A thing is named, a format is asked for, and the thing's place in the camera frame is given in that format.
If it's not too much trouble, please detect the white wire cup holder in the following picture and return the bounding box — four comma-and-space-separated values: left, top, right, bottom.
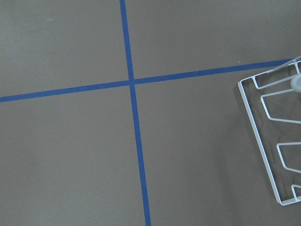
238, 56, 301, 206

